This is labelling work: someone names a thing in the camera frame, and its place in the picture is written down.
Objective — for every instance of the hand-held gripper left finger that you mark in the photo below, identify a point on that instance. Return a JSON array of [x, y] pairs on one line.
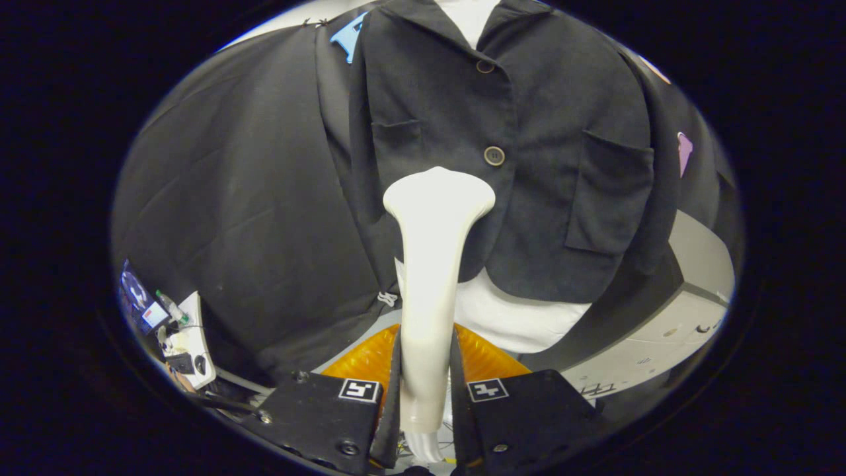
[[317, 420]]

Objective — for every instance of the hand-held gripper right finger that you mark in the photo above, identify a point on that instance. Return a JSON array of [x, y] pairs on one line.
[[529, 416]]

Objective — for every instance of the green capped bottle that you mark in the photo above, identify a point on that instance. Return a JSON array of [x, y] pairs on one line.
[[170, 306]]

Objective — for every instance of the white side table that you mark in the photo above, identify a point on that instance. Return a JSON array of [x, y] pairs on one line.
[[195, 337]]

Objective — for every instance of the black suit jacket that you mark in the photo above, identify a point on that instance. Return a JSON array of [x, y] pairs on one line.
[[562, 106]]

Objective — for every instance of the dark display screen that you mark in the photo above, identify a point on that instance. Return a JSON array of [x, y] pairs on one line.
[[135, 294]]

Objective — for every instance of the black backdrop cloth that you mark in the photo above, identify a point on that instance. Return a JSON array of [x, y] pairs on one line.
[[231, 198]]

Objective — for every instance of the grey cabinet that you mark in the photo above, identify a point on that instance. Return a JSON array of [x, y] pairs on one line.
[[661, 344]]

